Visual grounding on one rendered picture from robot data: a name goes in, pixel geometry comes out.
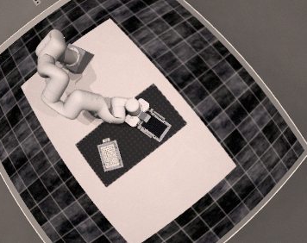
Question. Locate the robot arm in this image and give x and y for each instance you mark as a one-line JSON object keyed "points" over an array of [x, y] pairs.
{"points": [[52, 49]]}

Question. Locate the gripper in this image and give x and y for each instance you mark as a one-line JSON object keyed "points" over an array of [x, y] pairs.
{"points": [[134, 120]]}

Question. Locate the grey rectangular frame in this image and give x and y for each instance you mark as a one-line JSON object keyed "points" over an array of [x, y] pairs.
{"points": [[118, 155]]}

